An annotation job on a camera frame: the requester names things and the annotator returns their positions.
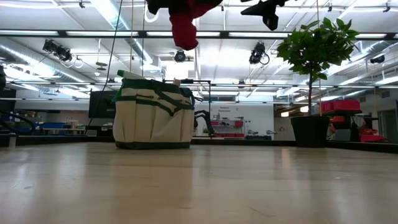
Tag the background black robot arm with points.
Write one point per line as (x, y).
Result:
(205, 115)

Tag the red and black gardening glove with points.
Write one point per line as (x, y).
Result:
(183, 31)

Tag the black ceiling-hung device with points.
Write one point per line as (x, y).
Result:
(256, 54)
(63, 53)
(377, 59)
(180, 56)

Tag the red storage bins shelf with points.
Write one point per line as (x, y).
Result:
(342, 105)

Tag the red storage bins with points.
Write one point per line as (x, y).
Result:
(238, 124)
(371, 137)

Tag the blue storage bins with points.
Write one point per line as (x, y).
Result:
(51, 125)

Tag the black overhead beam with lights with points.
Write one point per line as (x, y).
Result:
(93, 34)

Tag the short white post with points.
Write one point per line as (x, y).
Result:
(12, 141)

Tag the black monitor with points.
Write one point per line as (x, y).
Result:
(99, 105)

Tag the black metal table frame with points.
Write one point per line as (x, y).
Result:
(62, 140)

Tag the beige green-trimmed gardening bag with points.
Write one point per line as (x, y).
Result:
(149, 124)

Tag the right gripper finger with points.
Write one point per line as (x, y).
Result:
(261, 5)
(256, 12)

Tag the green plant in black pot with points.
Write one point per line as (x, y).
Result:
(310, 130)

